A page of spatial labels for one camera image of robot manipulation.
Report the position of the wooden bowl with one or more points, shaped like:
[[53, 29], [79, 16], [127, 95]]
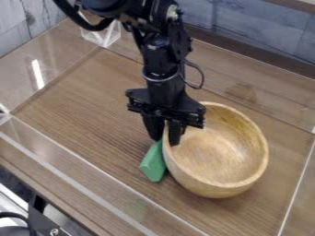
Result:
[[219, 160]]

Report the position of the clear acrylic corner bracket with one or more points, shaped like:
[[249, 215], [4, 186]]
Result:
[[105, 37]]

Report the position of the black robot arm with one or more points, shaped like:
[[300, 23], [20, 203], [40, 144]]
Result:
[[153, 21]]

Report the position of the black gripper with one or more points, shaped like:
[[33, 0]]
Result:
[[165, 101]]

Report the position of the black table leg frame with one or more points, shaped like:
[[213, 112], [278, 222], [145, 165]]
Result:
[[43, 225]]

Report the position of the green rectangular block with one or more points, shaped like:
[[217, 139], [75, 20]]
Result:
[[152, 164]]

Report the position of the clear acrylic enclosure wall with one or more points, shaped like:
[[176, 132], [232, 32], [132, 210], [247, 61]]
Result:
[[103, 203]]

